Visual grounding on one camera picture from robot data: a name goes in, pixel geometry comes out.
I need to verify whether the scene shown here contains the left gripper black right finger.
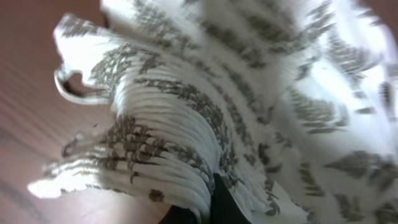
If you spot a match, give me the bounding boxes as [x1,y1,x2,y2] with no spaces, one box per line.
[210,174,251,224]

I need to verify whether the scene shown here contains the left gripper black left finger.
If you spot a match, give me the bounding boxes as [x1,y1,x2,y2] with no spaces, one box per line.
[159,205,197,224]

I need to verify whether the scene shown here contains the white fern-print dress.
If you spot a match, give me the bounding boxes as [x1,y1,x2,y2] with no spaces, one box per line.
[27,1,397,224]

